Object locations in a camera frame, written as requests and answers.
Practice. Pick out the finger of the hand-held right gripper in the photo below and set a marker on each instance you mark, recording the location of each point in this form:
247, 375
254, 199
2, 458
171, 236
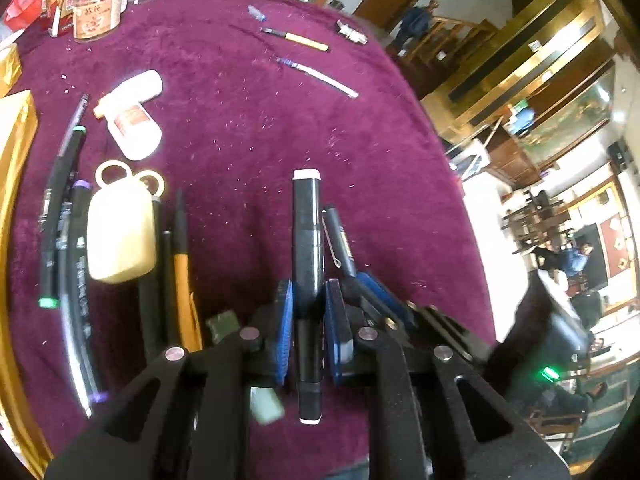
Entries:
385, 295

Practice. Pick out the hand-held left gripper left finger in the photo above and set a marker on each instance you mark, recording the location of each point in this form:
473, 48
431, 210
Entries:
284, 340

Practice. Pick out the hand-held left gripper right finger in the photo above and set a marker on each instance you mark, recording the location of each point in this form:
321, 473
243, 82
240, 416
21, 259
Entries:
340, 340

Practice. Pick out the black pen with metal clip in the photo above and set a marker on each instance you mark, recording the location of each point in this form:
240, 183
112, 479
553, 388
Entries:
340, 240

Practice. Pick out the white-capped black marker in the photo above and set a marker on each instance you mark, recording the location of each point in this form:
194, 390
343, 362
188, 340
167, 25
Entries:
307, 240

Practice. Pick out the black and yellow pen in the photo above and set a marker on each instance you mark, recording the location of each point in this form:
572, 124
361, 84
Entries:
182, 280

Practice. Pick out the pile of black markers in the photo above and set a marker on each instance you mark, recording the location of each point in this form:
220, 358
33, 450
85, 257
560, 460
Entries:
150, 285

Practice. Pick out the white glue bottle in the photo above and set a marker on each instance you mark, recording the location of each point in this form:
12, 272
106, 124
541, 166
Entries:
132, 125

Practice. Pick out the green-capped black marker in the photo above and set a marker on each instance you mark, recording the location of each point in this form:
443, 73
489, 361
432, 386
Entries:
60, 200

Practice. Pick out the thin dark pen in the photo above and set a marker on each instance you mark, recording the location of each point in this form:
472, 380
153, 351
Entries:
80, 110

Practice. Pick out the yellow-taped white box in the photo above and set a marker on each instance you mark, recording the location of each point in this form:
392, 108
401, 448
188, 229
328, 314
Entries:
15, 185

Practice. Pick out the blue box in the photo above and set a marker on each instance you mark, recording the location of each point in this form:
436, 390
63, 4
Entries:
522, 120

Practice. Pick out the maroon velvet tablecloth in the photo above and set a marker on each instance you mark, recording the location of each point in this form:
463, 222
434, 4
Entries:
250, 125

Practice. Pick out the gold-framed landscape painting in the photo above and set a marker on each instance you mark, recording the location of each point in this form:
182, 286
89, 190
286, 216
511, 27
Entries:
575, 115

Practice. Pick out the thin white pen refill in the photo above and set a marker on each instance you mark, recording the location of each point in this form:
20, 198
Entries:
325, 80

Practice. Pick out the metal clip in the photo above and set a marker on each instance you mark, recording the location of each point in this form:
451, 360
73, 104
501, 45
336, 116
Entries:
352, 32

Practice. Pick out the yellow and black craft knife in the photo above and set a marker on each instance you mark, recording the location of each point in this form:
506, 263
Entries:
305, 41

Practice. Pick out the wooden stair railing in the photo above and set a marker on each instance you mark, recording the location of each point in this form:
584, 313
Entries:
465, 35

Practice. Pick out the red-lidded jar with brown label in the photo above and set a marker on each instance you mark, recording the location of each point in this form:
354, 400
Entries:
97, 20

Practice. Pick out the brown tape roll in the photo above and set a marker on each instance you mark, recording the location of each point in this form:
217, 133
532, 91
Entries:
9, 70

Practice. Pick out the small white tube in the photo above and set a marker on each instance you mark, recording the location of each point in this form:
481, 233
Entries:
56, 20

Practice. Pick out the red bag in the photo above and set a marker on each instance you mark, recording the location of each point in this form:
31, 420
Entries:
22, 7

